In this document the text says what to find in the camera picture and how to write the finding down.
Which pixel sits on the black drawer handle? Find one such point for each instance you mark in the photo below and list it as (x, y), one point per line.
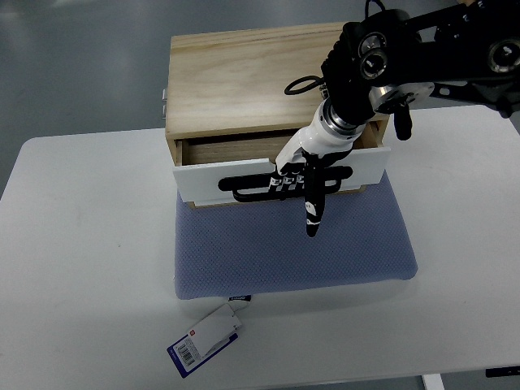
(255, 188)

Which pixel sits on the white hinge clips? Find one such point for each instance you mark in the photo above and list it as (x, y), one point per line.
(164, 103)

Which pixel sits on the blue mesh cushion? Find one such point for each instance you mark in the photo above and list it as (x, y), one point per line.
(247, 249)

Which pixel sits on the white blue product tag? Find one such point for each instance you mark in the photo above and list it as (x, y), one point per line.
(205, 340)

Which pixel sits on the black object at edge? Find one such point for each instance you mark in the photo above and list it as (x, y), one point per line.
(502, 372)

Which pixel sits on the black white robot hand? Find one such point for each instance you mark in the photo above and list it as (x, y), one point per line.
(326, 140)

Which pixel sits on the white table leg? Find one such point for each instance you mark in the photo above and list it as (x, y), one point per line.
(433, 382)

